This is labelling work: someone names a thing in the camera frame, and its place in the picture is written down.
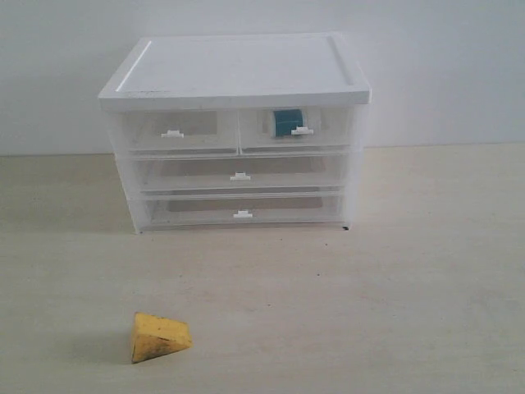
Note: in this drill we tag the white capped blue bottle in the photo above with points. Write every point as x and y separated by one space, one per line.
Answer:
288 122

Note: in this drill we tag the clear middle wide drawer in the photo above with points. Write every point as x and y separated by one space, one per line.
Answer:
163 175

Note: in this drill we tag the clear wide drawer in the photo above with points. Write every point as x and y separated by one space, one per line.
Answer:
163 175
297 207

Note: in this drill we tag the white plastic drawer cabinet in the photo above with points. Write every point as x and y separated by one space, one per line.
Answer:
234 73

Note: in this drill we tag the clear bottom wide drawer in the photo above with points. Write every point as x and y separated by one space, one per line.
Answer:
297 207

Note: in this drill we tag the yellow wedge sponge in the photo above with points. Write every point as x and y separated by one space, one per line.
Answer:
154 336

